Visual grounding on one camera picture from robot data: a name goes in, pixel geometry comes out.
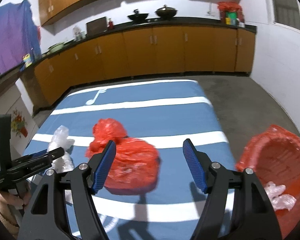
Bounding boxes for person's left forearm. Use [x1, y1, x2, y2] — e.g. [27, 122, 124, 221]
[0, 196, 19, 239]

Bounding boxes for green box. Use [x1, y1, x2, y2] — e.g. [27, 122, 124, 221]
[225, 11, 238, 25]

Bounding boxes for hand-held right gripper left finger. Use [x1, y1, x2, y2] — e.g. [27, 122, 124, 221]
[17, 140, 117, 240]

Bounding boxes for orange lower kitchen cabinets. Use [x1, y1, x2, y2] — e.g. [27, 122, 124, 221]
[32, 21, 257, 117]

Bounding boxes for small black wok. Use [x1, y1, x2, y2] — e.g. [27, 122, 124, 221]
[127, 9, 150, 22]

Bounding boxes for red bag over boxes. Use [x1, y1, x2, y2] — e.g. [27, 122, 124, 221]
[217, 1, 245, 24]

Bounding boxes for blue white striped tablecloth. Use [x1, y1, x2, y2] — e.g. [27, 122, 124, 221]
[22, 79, 237, 240]

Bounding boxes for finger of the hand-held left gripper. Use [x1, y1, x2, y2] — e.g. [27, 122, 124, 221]
[39, 147, 65, 164]
[20, 149, 49, 162]

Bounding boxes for blue hanging cloth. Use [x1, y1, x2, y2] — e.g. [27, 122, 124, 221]
[0, 0, 42, 74]

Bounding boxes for yellow packet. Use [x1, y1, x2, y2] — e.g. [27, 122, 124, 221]
[22, 54, 33, 68]

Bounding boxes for brown wooden box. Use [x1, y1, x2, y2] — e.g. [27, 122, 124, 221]
[86, 16, 108, 34]

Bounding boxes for person's left hand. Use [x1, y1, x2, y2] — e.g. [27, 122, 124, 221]
[0, 180, 32, 209]

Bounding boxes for large black wok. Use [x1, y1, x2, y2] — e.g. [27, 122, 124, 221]
[155, 4, 178, 20]

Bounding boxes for green pot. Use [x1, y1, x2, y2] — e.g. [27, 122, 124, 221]
[48, 42, 65, 53]

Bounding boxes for large red plastic bag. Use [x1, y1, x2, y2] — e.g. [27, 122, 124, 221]
[85, 117, 162, 195]

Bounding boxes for flower sticker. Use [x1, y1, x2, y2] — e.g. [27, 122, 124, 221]
[10, 108, 28, 138]

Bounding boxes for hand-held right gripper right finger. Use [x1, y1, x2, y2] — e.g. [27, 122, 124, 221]
[182, 138, 283, 240]

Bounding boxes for clear bubble plastic bag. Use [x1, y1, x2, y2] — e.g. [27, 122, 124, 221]
[46, 125, 75, 173]

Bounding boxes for red plastic basket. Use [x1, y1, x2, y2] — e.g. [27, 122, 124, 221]
[235, 124, 300, 240]

